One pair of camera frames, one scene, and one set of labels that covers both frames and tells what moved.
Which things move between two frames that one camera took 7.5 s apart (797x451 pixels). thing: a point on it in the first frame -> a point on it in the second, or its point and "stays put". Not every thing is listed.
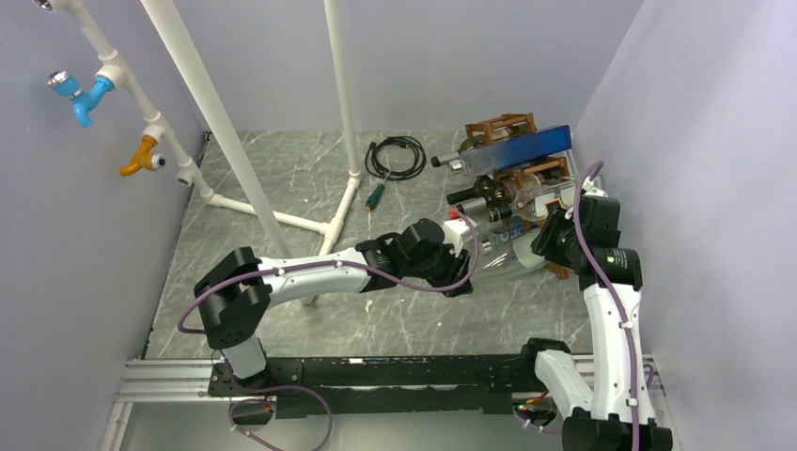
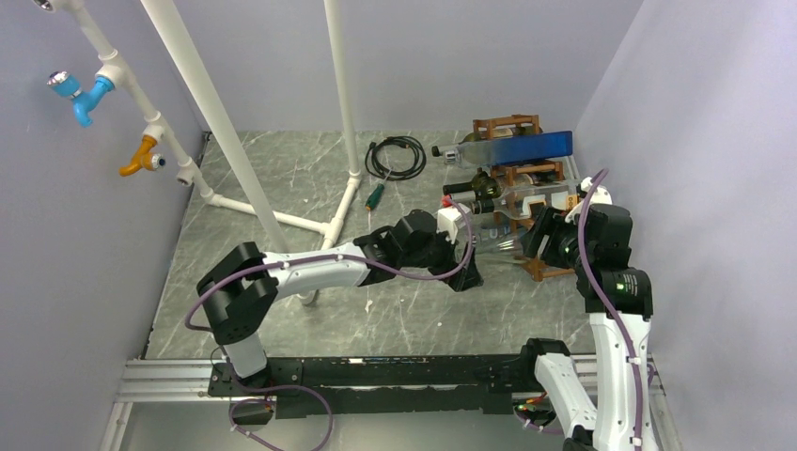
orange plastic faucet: [144, 158] stays put
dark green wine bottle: [443, 159] -> [441, 149]
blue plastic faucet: [85, 102] stays put
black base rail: [388, 385] stays put
